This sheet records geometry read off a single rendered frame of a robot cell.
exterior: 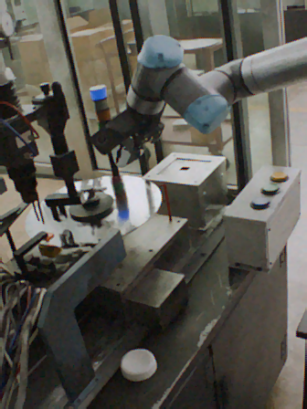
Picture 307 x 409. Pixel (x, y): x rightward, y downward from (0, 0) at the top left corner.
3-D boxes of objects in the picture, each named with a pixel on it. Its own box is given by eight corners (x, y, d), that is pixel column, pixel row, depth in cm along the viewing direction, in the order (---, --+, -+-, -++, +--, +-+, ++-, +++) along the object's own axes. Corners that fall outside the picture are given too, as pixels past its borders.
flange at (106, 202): (112, 215, 105) (110, 206, 104) (65, 222, 106) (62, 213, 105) (117, 193, 115) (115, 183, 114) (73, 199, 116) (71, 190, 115)
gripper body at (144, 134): (159, 142, 105) (174, 107, 95) (129, 158, 101) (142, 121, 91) (138, 120, 107) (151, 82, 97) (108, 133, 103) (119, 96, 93)
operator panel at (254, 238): (266, 210, 135) (263, 163, 128) (302, 215, 129) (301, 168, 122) (227, 266, 115) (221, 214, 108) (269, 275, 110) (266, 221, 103)
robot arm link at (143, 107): (146, 107, 87) (121, 79, 89) (141, 122, 91) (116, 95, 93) (175, 94, 91) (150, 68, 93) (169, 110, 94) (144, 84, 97)
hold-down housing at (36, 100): (71, 168, 101) (48, 79, 92) (84, 171, 99) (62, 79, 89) (51, 179, 98) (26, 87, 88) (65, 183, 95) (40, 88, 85)
